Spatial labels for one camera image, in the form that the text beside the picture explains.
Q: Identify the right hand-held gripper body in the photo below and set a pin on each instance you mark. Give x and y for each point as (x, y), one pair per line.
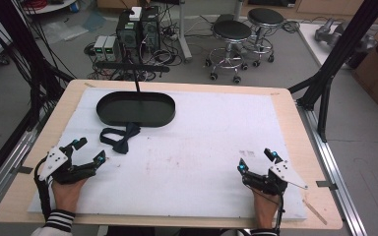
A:
(277, 177)

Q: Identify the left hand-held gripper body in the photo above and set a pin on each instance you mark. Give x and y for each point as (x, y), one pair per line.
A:
(56, 162)

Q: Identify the black bow tie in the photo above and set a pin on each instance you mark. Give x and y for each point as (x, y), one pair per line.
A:
(124, 137)

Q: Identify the black oval tray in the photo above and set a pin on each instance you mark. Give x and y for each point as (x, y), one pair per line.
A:
(134, 109)

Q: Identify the person's right hand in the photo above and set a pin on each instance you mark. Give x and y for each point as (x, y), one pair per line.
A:
(266, 208)

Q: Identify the person's left hand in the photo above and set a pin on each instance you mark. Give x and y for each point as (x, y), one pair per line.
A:
(67, 194)

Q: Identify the black tape piece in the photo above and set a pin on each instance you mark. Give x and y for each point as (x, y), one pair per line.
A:
(22, 169)
(326, 184)

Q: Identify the wooden stick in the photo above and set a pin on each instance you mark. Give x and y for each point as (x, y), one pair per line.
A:
(315, 211)

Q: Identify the white foam mat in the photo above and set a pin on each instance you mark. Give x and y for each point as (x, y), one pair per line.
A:
(193, 147)

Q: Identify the striped right sleeve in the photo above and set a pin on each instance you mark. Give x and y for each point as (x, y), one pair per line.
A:
(264, 232)

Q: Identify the striped sleeve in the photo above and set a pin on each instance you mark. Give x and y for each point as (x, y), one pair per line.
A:
(264, 232)
(59, 221)

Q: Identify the striped left sleeve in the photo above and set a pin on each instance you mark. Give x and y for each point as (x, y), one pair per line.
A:
(59, 221)

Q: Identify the person's dark clothing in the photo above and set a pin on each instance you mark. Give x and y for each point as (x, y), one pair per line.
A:
(177, 232)

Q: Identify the black T-shaped stand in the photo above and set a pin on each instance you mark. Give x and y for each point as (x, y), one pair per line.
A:
(137, 67)

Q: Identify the grey power supply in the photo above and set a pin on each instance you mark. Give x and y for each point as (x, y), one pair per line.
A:
(99, 47)
(111, 47)

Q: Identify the black computer tower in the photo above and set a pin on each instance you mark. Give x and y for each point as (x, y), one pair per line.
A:
(151, 31)
(128, 36)

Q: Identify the black round stool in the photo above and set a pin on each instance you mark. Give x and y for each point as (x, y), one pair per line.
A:
(265, 17)
(231, 31)

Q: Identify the white round table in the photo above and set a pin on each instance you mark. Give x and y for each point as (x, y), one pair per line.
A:
(50, 6)

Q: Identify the white box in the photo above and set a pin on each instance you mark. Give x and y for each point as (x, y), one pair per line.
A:
(135, 13)

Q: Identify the grey desk leg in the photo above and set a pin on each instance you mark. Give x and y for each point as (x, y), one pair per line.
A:
(184, 36)

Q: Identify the aluminium rail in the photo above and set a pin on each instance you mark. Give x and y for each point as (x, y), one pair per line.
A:
(3, 173)
(334, 170)

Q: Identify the black metal frame post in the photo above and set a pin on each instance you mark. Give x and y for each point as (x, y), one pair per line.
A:
(341, 49)

